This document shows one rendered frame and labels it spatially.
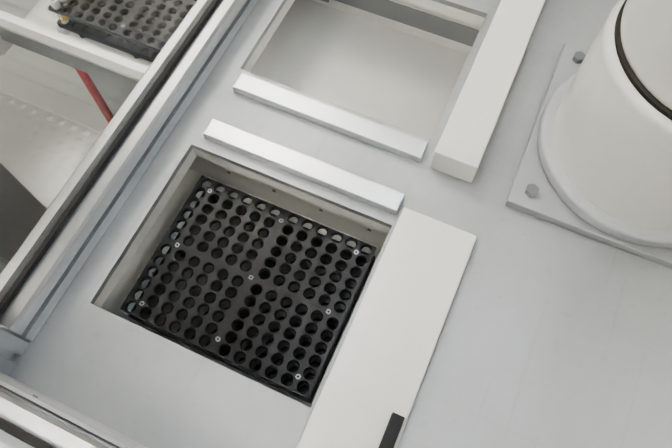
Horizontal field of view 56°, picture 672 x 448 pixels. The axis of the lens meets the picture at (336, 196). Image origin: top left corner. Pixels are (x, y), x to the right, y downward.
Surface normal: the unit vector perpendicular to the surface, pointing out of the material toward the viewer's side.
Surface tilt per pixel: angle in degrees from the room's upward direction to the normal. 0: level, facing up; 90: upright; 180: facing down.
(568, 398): 0
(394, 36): 0
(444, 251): 0
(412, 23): 90
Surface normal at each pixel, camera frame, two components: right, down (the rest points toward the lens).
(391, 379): -0.01, -0.44
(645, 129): -0.73, 0.62
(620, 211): -0.56, 0.75
